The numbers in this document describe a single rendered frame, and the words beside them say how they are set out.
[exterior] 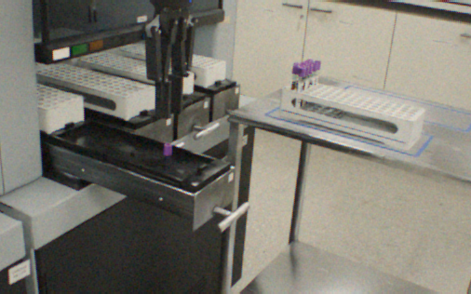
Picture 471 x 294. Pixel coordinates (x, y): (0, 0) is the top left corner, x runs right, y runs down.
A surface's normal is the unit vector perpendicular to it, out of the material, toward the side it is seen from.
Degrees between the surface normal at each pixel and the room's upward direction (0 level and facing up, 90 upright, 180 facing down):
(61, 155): 90
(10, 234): 90
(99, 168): 90
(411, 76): 90
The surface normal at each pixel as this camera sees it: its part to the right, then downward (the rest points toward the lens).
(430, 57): -0.52, 0.30
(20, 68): 0.86, 0.25
